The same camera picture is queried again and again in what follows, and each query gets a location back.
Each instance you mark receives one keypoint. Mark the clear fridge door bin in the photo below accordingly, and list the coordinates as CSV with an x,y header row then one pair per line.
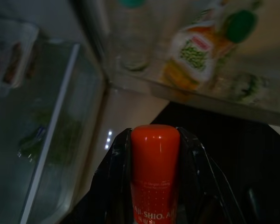
x,y
247,109

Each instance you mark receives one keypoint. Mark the clear bottle with teal cap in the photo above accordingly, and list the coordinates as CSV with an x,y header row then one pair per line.
x,y
133,35

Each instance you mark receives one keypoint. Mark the clear food container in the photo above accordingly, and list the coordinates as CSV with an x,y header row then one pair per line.
x,y
11,58

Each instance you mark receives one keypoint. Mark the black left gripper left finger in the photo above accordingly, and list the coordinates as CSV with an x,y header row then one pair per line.
x,y
112,182

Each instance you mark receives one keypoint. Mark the black floor mat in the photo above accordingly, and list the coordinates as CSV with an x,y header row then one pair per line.
x,y
224,140

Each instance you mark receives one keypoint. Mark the green vegetables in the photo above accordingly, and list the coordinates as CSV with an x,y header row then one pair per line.
x,y
51,137

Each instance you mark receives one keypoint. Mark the yellow bottle with green cap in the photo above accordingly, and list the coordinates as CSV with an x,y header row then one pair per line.
x,y
200,53

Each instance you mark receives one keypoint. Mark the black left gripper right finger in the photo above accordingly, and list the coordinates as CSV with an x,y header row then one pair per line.
x,y
200,186

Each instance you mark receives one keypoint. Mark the orange-capped seasoning bottle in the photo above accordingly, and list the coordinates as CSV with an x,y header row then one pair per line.
x,y
155,158

